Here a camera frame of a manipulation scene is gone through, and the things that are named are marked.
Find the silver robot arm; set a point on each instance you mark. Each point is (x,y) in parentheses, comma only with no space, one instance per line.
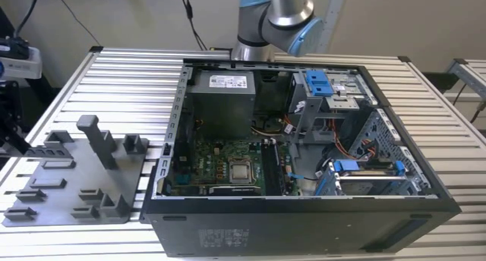
(280,10)

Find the silver CPU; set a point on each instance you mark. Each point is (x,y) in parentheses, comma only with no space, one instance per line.
(240,171)

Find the grey parts rack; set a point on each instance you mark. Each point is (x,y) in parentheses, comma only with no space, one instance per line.
(86,187)

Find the grey metal drive cage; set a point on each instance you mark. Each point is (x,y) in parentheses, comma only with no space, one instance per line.
(312,107)

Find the black table corner cap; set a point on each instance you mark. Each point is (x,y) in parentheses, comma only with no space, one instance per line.
(94,48)
(460,61)
(404,59)

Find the black graphics card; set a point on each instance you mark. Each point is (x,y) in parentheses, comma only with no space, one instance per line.
(235,190)

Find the black RAM slot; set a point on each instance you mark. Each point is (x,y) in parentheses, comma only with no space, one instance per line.
(265,170)

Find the black box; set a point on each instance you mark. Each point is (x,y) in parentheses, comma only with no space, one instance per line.
(440,82)

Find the white four-pin connector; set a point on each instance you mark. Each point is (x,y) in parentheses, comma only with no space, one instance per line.
(215,151)

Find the green motherboard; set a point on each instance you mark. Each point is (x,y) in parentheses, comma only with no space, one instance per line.
(212,158)

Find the blue VGA port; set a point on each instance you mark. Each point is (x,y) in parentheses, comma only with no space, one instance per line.
(183,179)

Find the blue RAM stick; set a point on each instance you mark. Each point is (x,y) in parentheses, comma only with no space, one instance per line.
(49,153)

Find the white eight-pin connector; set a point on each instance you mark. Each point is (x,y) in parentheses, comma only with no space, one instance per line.
(288,169)

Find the black PC case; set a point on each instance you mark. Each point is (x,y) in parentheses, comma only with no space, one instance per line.
(265,229)

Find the silver hard disk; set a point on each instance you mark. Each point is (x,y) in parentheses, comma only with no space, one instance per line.
(360,187)

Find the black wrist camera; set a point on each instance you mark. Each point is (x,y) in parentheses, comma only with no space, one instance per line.
(13,49)

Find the narrow metal slat table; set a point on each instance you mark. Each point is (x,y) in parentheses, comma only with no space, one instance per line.
(470,73)

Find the dark chair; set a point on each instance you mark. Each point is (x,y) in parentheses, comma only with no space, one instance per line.
(37,107)

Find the grey power supply unit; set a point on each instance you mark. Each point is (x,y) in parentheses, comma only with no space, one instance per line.
(220,113)

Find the grey perforated disk bay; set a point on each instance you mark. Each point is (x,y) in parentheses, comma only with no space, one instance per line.
(379,124)

